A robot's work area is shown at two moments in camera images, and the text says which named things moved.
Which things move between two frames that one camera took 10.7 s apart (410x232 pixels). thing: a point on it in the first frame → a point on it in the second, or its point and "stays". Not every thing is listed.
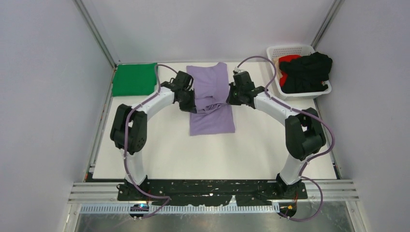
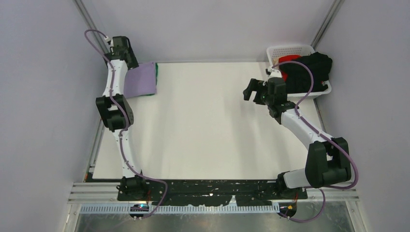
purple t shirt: [213, 115] → [140, 80]
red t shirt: [285, 58] stays
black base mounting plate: [200, 193] stays
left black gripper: [190, 107] → [134, 63]
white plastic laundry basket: [274, 52] stays
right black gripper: [231, 100] → [253, 86]
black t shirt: [306, 74] stays
